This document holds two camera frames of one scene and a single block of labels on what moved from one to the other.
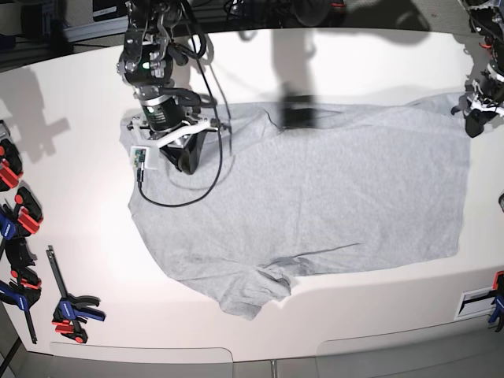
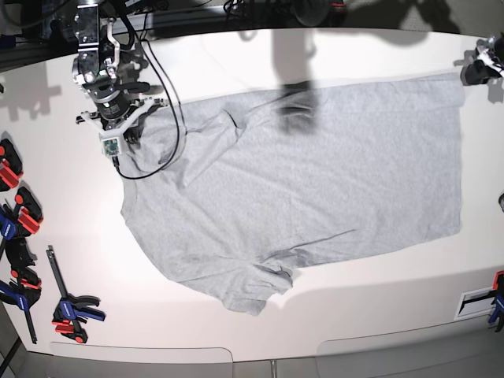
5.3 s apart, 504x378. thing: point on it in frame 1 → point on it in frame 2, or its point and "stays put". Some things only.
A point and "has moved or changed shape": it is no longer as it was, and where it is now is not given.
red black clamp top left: x=11 y=168 stays put
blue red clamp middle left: x=17 y=222 stays put
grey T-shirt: x=276 y=197 has moved or changed shape
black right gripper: x=476 y=119 → x=477 y=72
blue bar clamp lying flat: x=68 y=312 stays put
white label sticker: x=476 y=303 stays put
